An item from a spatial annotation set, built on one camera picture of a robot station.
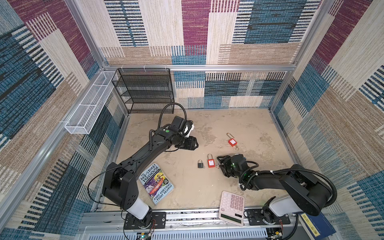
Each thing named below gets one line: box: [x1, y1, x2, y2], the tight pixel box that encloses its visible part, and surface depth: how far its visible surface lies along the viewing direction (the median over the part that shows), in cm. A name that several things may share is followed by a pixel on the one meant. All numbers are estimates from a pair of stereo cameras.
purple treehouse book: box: [138, 163, 175, 205], surface depth 85 cm
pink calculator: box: [218, 190, 245, 226], surface depth 77 cm
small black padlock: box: [197, 159, 204, 169], surface depth 94 cm
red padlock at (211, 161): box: [207, 153, 216, 168], surface depth 93 cm
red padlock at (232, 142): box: [226, 132, 237, 147], surface depth 102 cm
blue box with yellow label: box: [292, 211, 337, 240], surface depth 72 cm
